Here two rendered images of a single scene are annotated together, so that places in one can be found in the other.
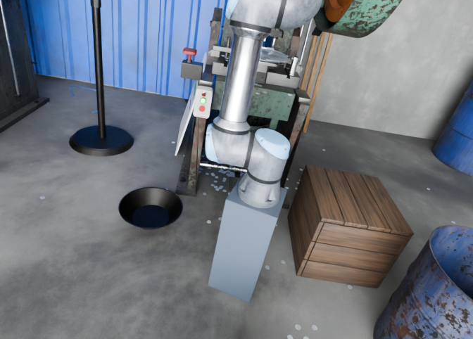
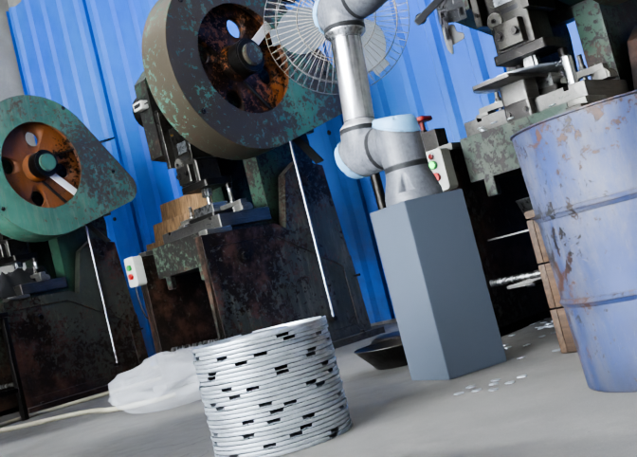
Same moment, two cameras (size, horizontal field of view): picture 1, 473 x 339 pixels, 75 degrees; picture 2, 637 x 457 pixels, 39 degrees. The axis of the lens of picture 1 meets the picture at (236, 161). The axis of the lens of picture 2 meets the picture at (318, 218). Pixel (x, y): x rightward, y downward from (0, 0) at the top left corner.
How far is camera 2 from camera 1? 2.05 m
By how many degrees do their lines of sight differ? 59
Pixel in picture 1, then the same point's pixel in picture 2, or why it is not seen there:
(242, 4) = (320, 16)
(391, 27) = not seen: outside the picture
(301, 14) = not seen: outside the picture
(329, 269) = not seen: hidden behind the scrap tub
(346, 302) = not seen: hidden behind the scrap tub
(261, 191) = (391, 182)
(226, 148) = (347, 149)
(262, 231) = (405, 231)
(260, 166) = (379, 152)
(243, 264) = (416, 305)
